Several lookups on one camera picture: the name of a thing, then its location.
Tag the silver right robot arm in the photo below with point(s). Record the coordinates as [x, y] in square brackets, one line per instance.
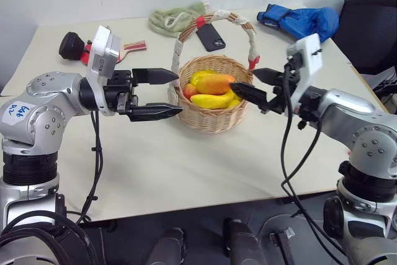
[361, 128]

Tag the orange red mango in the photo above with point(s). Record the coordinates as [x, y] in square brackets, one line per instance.
[214, 84]

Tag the yellow green fruit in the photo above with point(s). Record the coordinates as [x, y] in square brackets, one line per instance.
[200, 76]

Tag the red peach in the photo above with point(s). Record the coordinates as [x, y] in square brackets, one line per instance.
[190, 91]

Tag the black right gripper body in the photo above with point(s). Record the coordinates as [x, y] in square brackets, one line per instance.
[280, 91]

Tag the black office chair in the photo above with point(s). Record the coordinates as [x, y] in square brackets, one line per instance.
[370, 32]

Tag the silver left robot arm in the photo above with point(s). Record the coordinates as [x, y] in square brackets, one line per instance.
[40, 116]

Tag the black smartphone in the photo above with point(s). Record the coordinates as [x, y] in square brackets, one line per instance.
[211, 37]

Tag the blue folded fabric bag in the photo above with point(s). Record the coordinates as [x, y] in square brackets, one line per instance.
[299, 22]

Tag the red table tennis paddle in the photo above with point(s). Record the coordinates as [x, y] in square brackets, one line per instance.
[124, 49]

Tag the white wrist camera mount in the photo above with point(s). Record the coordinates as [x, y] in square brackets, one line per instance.
[102, 52]
[305, 60]

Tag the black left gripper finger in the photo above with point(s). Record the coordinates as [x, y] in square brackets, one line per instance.
[155, 111]
[155, 76]

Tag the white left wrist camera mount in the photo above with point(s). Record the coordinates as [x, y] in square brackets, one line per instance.
[102, 52]

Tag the yellow banana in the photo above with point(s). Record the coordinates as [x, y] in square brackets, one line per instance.
[212, 100]

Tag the green knitted cloth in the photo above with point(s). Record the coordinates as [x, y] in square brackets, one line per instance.
[173, 18]

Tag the dark rounded robot leg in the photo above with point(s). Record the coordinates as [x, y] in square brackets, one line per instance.
[240, 241]
[167, 246]

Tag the black round cap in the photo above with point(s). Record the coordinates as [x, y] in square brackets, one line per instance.
[71, 45]

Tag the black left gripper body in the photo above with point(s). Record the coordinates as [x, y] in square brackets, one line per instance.
[119, 91]

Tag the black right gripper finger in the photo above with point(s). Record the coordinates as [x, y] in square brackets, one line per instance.
[269, 76]
[249, 92]

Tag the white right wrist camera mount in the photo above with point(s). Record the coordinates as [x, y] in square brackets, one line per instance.
[305, 60]

